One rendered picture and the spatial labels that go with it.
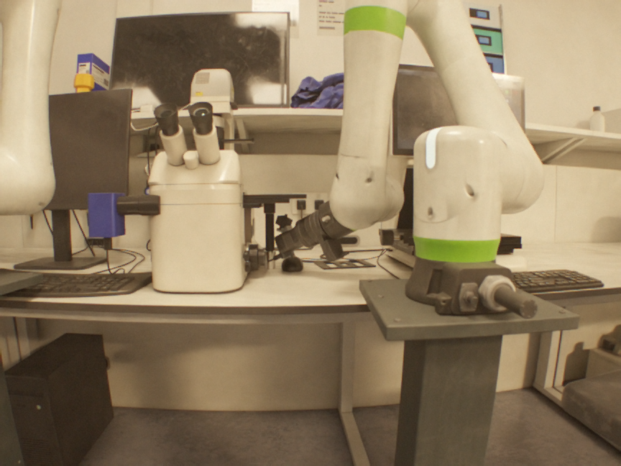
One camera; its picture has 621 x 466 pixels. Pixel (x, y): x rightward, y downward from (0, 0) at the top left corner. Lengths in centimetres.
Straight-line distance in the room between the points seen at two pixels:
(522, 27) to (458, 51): 152
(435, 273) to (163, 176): 55
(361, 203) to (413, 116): 50
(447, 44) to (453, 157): 33
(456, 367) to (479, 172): 27
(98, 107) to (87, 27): 94
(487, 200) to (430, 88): 67
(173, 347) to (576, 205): 203
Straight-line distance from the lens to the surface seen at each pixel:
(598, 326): 236
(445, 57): 78
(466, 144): 52
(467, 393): 59
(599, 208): 222
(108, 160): 115
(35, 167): 86
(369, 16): 71
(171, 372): 178
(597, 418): 105
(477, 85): 73
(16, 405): 149
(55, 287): 89
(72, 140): 122
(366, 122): 67
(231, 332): 165
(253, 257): 90
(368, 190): 67
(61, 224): 130
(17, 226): 196
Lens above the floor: 94
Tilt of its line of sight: 5 degrees down
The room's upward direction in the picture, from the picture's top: straight up
